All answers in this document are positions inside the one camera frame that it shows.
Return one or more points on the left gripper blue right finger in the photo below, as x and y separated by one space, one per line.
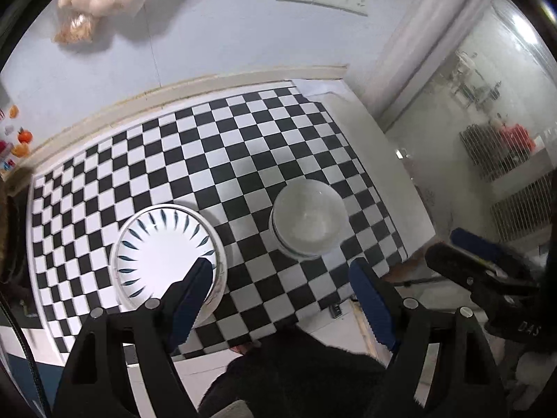
362 280

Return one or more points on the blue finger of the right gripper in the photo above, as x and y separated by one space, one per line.
511 262
462 269

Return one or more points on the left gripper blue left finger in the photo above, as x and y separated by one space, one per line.
184 301

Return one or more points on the white plate small floral mark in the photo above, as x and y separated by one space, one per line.
217 278

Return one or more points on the white gloved right hand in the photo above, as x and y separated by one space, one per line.
529 381

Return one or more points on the black white checkered mat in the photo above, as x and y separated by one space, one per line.
227 159

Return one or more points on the frosted glass sliding door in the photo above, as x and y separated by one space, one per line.
478 136

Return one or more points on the white cloth at mat corner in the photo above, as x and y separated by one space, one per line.
318 87

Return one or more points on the small bag of nuts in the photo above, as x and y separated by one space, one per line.
75 27

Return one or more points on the colourful wall stickers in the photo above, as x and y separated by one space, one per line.
16 138

